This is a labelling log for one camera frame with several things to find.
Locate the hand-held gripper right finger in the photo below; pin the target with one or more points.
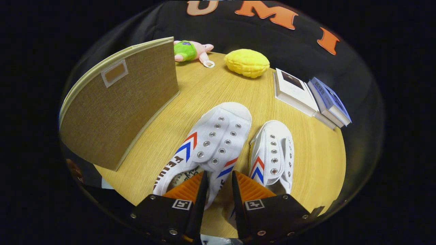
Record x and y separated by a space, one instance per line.
238 211

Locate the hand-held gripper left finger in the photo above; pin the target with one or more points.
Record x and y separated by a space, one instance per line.
201 204

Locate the white canvas shoe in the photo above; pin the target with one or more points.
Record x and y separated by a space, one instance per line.
218 136
272 149

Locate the beige fabric storage box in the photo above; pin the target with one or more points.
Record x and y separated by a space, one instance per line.
119 112

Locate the thin white book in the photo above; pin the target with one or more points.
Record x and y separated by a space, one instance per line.
327 121

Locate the white book with portrait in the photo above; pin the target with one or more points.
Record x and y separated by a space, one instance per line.
294 90

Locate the blue book with figure cover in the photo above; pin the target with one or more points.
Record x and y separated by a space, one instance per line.
332 100

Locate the yellow plush bread toy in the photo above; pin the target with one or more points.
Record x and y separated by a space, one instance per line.
247 63

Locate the pink starfish plush toy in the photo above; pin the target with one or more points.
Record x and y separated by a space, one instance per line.
201 49

